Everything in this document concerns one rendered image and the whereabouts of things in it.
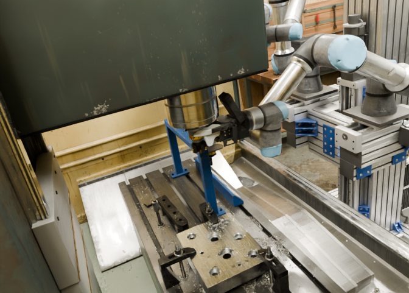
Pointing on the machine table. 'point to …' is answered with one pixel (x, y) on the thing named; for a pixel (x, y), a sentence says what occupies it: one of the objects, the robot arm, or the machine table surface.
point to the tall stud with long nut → (157, 211)
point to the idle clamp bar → (168, 208)
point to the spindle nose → (192, 109)
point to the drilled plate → (205, 279)
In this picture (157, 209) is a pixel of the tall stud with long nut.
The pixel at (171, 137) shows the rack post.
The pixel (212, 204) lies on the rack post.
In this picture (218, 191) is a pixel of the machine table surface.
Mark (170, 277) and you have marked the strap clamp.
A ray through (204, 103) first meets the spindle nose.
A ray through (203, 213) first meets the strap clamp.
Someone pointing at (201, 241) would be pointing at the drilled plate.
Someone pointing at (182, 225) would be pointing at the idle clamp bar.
